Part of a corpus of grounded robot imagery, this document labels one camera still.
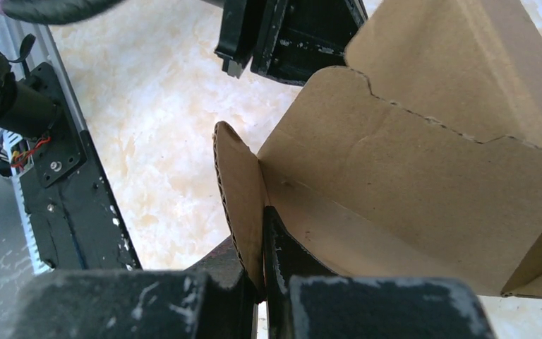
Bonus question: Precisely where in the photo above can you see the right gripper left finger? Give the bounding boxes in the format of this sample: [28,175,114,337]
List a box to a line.
[6,239,258,338]

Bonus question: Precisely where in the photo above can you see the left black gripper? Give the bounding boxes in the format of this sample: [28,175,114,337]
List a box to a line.
[214,0,368,86]

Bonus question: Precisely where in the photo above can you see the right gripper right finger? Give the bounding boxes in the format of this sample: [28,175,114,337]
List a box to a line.
[263,206,495,338]

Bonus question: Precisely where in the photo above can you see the brown cardboard box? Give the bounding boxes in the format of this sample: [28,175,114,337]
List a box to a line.
[214,1,542,299]

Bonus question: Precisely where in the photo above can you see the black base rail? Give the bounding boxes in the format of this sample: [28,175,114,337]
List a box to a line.
[0,18,143,277]

